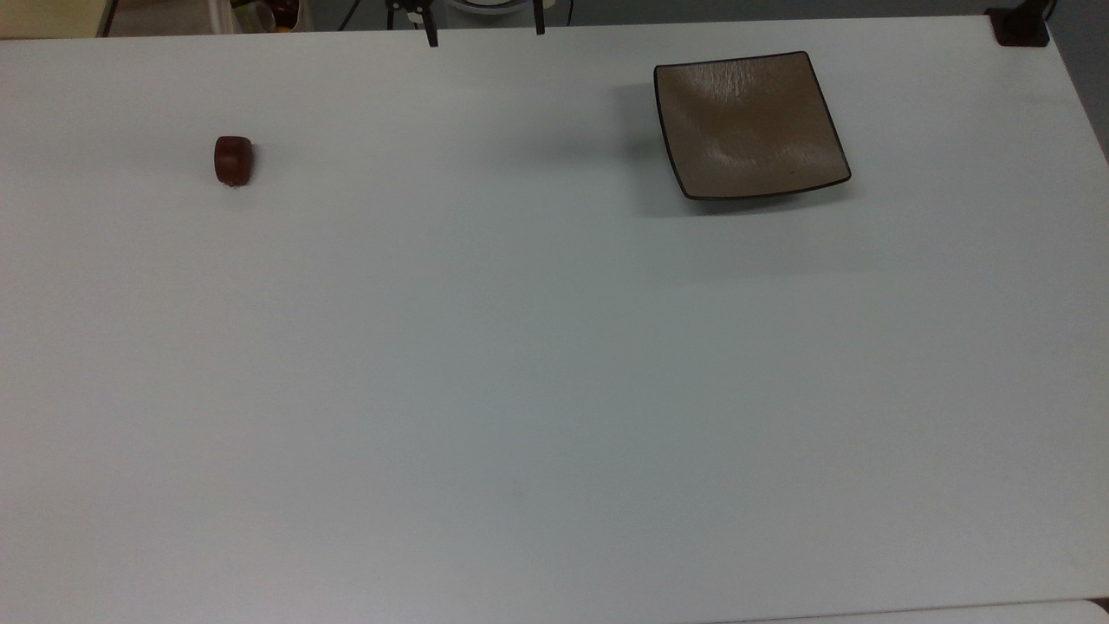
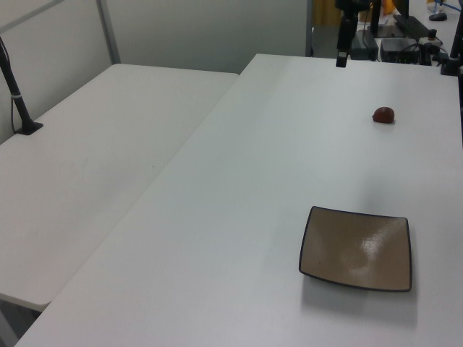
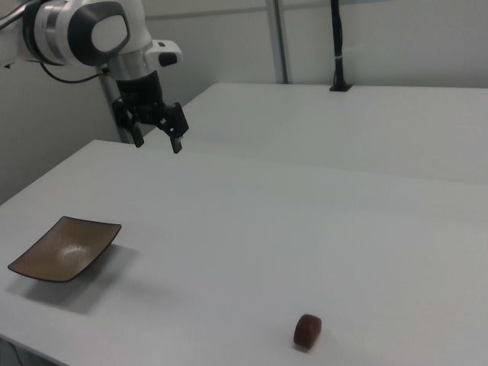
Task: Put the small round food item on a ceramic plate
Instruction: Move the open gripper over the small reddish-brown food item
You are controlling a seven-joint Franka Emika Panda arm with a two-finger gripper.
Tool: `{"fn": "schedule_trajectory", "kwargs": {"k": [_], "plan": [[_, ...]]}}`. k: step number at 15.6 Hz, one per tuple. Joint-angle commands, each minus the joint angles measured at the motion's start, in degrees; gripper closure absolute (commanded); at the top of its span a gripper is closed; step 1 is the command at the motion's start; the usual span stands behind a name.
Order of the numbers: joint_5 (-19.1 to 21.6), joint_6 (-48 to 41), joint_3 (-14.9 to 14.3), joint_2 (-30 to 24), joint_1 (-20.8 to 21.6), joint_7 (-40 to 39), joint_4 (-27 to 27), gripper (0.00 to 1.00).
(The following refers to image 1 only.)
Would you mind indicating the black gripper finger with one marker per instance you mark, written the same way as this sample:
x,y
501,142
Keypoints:
x,y
540,22
431,36

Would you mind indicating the small round brown food item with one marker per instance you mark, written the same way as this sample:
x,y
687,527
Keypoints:
x,y
233,160

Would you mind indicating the white round container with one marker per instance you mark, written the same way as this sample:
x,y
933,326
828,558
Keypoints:
x,y
485,7

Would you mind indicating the square brown ceramic plate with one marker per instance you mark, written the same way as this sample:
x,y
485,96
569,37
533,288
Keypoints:
x,y
750,126

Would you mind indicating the white bin with items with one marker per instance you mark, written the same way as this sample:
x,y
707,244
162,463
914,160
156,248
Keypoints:
x,y
264,16

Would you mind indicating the pale yellow box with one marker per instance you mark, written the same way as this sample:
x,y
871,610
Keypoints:
x,y
48,17

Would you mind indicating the black camera stand base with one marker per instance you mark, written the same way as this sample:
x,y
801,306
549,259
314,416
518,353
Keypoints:
x,y
1021,26

